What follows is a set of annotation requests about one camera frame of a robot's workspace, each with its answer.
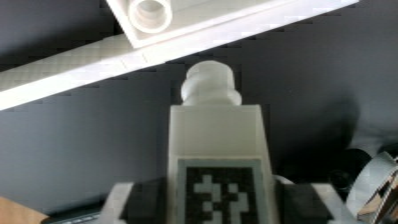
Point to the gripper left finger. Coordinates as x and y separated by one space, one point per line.
135 203

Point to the white front fence bar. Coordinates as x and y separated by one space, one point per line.
108 58

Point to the white table leg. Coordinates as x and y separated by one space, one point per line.
220 186

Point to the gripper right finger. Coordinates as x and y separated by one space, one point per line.
309 204

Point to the white square table top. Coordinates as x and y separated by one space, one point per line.
156 20

